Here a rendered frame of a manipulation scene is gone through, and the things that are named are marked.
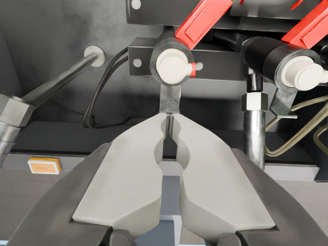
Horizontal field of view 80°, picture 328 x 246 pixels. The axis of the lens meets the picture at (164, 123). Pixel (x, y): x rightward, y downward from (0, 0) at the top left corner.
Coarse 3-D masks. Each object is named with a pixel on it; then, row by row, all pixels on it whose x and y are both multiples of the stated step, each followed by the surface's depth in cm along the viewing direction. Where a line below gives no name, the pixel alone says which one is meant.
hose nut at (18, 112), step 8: (0, 96) 13; (8, 96) 14; (0, 104) 12; (8, 104) 12; (16, 104) 13; (24, 104) 13; (0, 112) 12; (8, 112) 12; (16, 112) 13; (24, 112) 13; (32, 112) 14; (0, 120) 12; (8, 120) 12; (16, 120) 13; (24, 120) 13
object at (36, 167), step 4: (40, 160) 37; (44, 160) 37; (48, 160) 37; (52, 160) 37; (56, 160) 37; (32, 164) 36; (36, 164) 36; (40, 164) 36; (44, 164) 36; (48, 164) 36; (52, 164) 36; (32, 168) 37; (36, 168) 37; (40, 168) 37; (44, 168) 37; (48, 168) 37; (52, 168) 37; (60, 168) 38; (48, 172) 37; (52, 172) 37
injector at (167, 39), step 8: (168, 32) 16; (160, 40) 14; (168, 40) 12; (176, 40) 12; (160, 48) 12; (168, 48) 12; (176, 48) 12; (184, 48) 12; (152, 56) 12; (192, 56) 12; (152, 64) 12; (152, 72) 13; (160, 80) 13; (184, 80) 13
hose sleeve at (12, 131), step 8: (0, 128) 12; (8, 128) 13; (16, 128) 13; (0, 136) 12; (8, 136) 13; (16, 136) 13; (0, 144) 12; (8, 144) 13; (0, 152) 13; (8, 152) 13; (0, 160) 13; (0, 168) 13
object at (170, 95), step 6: (162, 84) 13; (162, 90) 14; (168, 90) 14; (174, 90) 14; (180, 90) 14; (162, 96) 14; (168, 96) 14; (174, 96) 14; (162, 102) 14; (168, 102) 14; (174, 102) 14
